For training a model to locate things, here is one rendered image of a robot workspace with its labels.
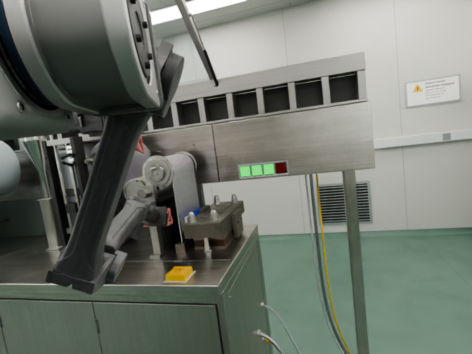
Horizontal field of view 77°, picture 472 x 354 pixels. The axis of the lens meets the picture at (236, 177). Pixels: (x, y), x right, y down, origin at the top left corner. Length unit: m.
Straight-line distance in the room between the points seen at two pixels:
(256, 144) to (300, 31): 2.62
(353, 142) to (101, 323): 1.27
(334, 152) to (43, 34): 1.31
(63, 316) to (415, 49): 3.84
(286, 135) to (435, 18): 2.92
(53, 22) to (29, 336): 1.46
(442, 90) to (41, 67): 3.90
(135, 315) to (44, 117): 1.00
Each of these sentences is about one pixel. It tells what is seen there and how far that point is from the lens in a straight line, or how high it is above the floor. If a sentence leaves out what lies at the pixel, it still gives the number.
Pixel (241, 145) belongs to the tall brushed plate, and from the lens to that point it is 1.50.
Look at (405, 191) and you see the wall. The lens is 3.98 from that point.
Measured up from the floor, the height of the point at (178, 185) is 1.18.
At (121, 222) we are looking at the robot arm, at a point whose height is 1.18.
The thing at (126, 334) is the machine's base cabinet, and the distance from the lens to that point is 1.31.
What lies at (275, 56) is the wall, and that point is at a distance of 3.92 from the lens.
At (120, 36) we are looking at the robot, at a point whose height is 1.43.
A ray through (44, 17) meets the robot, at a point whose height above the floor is 1.45.
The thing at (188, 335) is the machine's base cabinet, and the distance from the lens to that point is 1.18.
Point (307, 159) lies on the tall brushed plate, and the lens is 1.46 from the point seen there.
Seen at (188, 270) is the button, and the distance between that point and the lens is 1.09.
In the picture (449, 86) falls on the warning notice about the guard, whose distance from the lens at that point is 4.03.
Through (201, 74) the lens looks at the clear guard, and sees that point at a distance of 1.59.
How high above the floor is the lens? 1.34
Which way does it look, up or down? 7 degrees down
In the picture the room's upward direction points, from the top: 7 degrees counter-clockwise
